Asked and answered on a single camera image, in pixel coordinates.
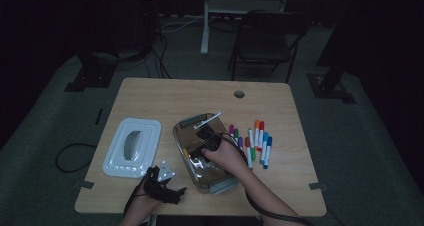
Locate dark blue marker pen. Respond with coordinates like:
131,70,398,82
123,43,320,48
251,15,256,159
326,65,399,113
263,136,273,170

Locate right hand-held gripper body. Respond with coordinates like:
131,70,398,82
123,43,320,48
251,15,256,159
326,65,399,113
193,111,223,152

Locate person's right hand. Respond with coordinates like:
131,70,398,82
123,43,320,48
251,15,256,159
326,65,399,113
201,137,249,180

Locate black cable loop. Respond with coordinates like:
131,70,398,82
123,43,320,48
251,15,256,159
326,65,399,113
54,143,98,174

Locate dark equipment with red light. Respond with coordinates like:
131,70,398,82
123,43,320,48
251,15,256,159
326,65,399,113
133,0,161,50

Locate black folding chair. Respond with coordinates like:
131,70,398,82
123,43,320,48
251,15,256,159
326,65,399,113
227,9,313,84

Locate black floor cables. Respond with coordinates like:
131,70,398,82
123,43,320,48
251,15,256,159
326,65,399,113
143,15,174,80

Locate black stand base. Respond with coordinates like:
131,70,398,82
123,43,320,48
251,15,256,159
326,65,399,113
306,73,357,104
64,50,118,93

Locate hand-held gripper cable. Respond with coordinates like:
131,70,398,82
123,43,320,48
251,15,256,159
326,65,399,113
218,132,316,226
123,172,149,217

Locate transparent grey storage box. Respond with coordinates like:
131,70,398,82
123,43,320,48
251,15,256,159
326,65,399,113
172,112,241,195

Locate light blue marker pen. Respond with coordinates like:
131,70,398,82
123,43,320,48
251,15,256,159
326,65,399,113
259,131,269,165

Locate left hand-held gripper cable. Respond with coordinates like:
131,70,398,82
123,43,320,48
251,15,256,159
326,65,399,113
123,172,149,217

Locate person's left hand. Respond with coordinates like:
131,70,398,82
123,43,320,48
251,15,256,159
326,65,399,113
131,184,164,215

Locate white floor cable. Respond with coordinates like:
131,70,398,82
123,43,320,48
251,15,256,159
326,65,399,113
159,15,205,33

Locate red marker pen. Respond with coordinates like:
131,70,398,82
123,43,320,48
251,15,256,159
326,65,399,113
257,120,265,152

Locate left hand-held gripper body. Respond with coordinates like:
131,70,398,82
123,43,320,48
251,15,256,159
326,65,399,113
143,161,177,204

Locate light green marker pen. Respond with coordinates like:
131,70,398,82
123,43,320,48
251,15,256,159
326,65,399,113
247,128,257,161

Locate white metal stand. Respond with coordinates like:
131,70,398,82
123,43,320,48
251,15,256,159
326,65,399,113
200,0,292,56

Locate white box lid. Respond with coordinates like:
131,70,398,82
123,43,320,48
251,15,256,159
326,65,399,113
102,117,163,179

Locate right hand-held gripper cable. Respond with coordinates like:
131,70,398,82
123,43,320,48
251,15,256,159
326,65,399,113
218,132,316,226

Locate brown marker pen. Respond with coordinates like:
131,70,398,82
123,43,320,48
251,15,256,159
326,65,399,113
244,136,254,169

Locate orange marker pen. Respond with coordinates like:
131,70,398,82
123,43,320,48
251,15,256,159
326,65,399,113
253,119,261,151

